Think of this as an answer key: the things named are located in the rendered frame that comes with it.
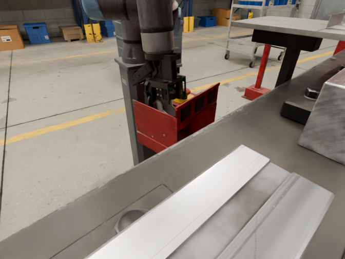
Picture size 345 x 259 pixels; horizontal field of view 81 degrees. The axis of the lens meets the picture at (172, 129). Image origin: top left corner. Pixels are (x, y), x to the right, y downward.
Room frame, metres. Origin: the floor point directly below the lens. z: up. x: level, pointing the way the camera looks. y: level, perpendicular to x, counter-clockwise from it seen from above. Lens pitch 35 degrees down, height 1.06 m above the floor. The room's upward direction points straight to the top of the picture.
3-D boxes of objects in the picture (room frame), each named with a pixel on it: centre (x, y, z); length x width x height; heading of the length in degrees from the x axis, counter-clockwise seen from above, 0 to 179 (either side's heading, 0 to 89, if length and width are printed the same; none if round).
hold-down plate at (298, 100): (0.39, -0.32, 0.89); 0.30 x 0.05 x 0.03; 131
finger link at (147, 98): (0.49, 0.05, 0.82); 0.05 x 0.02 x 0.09; 140
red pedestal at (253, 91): (2.20, -0.98, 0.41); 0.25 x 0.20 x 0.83; 41
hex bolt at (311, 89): (0.32, -0.24, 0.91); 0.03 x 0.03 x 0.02
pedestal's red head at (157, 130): (0.53, -0.01, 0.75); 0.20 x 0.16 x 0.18; 140
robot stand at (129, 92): (1.02, 0.17, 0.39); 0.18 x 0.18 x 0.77; 32
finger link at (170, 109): (0.51, 0.01, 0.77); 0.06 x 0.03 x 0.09; 50
